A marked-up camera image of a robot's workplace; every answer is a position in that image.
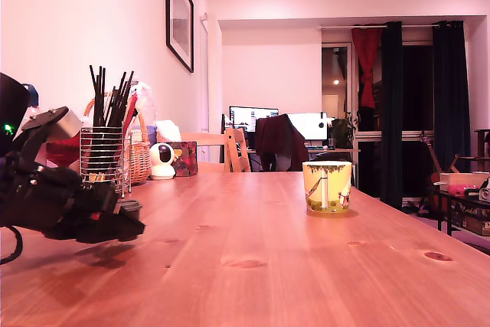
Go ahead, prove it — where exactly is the olive grey coffee capsule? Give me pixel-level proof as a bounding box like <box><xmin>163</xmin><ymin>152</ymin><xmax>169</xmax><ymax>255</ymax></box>
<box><xmin>121</xmin><ymin>199</ymin><xmax>144</xmax><ymax>222</ymax></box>

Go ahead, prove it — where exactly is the yellow illustrated cup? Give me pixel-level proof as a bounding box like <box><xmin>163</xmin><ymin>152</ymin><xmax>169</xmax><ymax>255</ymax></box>
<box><xmin>302</xmin><ymin>161</ymin><xmax>353</xmax><ymax>214</ymax></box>

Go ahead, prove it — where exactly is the floral tissue box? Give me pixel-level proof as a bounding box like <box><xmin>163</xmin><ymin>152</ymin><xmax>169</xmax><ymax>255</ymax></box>
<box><xmin>168</xmin><ymin>141</ymin><xmax>199</xmax><ymax>178</ymax></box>

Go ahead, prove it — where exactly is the white tissue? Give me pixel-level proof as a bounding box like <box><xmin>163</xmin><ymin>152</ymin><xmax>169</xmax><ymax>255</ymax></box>
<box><xmin>155</xmin><ymin>119</ymin><xmax>182</xmax><ymax>143</ymax></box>

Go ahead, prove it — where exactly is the white plastic bag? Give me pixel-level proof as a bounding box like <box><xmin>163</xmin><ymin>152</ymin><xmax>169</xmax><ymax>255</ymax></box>
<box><xmin>129</xmin><ymin>80</ymin><xmax>158</xmax><ymax>129</ymax></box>

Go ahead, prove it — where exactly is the light wooden chair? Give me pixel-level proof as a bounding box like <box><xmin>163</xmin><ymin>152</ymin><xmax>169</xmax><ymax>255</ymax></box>
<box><xmin>179</xmin><ymin>132</ymin><xmax>227</xmax><ymax>174</ymax></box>

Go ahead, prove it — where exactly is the black chopstick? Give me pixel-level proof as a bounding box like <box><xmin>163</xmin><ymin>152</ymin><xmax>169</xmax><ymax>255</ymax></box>
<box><xmin>89</xmin><ymin>65</ymin><xmax>99</xmax><ymax>128</ymax></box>
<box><xmin>109</xmin><ymin>70</ymin><xmax>136</xmax><ymax>128</ymax></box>
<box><xmin>98</xmin><ymin>67</ymin><xmax>107</xmax><ymax>128</ymax></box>

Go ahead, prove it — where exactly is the wooden high chair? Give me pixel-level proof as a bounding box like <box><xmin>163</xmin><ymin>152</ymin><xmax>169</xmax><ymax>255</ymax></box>
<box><xmin>224</xmin><ymin>127</ymin><xmax>253</xmax><ymax>174</ymax></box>

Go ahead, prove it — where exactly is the computer monitor with windows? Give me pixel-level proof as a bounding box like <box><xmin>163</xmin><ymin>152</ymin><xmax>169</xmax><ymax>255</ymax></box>
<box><xmin>229</xmin><ymin>105</ymin><xmax>280</xmax><ymax>133</ymax></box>

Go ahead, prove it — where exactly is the grey office chair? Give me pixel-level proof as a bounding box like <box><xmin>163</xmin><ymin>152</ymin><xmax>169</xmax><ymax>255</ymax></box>
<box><xmin>267</xmin><ymin>150</ymin><xmax>296</xmax><ymax>173</ymax></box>

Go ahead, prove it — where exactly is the maroon jacket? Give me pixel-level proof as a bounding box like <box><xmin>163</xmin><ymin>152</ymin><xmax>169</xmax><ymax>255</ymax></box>
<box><xmin>254</xmin><ymin>113</ymin><xmax>309</xmax><ymax>172</ymax></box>

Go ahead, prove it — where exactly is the black framed picture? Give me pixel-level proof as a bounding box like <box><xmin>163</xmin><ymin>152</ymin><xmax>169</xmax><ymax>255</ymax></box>
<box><xmin>165</xmin><ymin>0</ymin><xmax>195</xmax><ymax>74</ymax></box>

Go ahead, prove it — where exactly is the bright white computer monitor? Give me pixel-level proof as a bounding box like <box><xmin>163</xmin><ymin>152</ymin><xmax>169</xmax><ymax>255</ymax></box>
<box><xmin>286</xmin><ymin>112</ymin><xmax>328</xmax><ymax>142</ymax></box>

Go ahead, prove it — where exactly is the green potted plant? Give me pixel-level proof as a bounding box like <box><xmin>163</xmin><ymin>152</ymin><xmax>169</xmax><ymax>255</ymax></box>
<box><xmin>329</xmin><ymin>111</ymin><xmax>359</xmax><ymax>150</ymax></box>

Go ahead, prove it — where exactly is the narrow black curtain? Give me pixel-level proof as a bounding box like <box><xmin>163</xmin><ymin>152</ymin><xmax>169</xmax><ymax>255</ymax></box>
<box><xmin>380</xmin><ymin>21</ymin><xmax>404</xmax><ymax>211</ymax></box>

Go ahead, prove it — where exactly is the tied red curtain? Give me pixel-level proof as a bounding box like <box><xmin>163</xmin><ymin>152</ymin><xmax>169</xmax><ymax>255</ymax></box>
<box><xmin>351</xmin><ymin>27</ymin><xmax>384</xmax><ymax>110</ymax></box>

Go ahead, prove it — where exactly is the acoustic guitar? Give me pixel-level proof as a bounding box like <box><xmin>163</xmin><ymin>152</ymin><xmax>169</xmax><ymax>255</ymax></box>
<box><xmin>420</xmin><ymin>131</ymin><xmax>445</xmax><ymax>213</ymax></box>

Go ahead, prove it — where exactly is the black side table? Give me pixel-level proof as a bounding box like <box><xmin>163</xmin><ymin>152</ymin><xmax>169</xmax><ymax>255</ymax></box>
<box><xmin>432</xmin><ymin>187</ymin><xmax>490</xmax><ymax>236</ymax></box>

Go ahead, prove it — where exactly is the pink object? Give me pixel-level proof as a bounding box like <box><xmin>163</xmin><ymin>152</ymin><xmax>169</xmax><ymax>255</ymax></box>
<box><xmin>447</xmin><ymin>184</ymin><xmax>479</xmax><ymax>196</ymax></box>

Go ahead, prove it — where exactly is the pale wooden box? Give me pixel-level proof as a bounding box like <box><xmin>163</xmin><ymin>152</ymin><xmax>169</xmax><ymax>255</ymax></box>
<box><xmin>439</xmin><ymin>172</ymin><xmax>490</xmax><ymax>192</ymax></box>

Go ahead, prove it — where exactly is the wide black curtain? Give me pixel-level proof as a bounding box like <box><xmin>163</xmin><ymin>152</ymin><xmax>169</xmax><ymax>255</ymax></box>
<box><xmin>432</xmin><ymin>20</ymin><xmax>472</xmax><ymax>175</ymax></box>

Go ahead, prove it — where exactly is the dark board game box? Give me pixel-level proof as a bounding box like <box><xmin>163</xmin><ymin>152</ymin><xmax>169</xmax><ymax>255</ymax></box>
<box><xmin>453</xmin><ymin>200</ymin><xmax>490</xmax><ymax>237</ymax></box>

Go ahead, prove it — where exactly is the wicker basket with handle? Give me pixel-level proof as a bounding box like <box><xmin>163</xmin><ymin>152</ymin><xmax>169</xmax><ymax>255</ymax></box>
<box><xmin>83</xmin><ymin>91</ymin><xmax>153</xmax><ymax>185</ymax></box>

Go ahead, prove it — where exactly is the small white round camera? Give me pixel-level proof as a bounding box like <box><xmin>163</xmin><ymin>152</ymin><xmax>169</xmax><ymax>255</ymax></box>
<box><xmin>149</xmin><ymin>142</ymin><xmax>177</xmax><ymax>181</ymax></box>

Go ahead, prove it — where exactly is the metal wire utensil rack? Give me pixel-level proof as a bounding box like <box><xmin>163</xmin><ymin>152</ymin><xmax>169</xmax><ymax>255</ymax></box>
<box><xmin>79</xmin><ymin>119</ymin><xmax>133</xmax><ymax>200</ymax></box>

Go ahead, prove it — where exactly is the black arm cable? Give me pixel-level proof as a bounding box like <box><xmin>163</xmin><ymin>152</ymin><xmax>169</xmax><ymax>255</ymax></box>
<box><xmin>0</xmin><ymin>225</ymin><xmax>24</xmax><ymax>265</ymax></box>

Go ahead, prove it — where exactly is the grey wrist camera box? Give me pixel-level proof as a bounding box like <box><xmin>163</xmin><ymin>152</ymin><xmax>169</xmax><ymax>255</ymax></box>
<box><xmin>11</xmin><ymin>106</ymin><xmax>83</xmax><ymax>169</ymax></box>

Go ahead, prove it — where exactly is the red utensil handle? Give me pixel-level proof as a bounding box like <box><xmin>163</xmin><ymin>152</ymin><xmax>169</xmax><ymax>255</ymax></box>
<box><xmin>122</xmin><ymin>91</ymin><xmax>139</xmax><ymax>132</ymax></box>

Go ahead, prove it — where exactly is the white wall pipe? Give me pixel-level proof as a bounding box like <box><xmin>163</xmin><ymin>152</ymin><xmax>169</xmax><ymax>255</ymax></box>
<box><xmin>199</xmin><ymin>12</ymin><xmax>211</xmax><ymax>135</ymax></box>

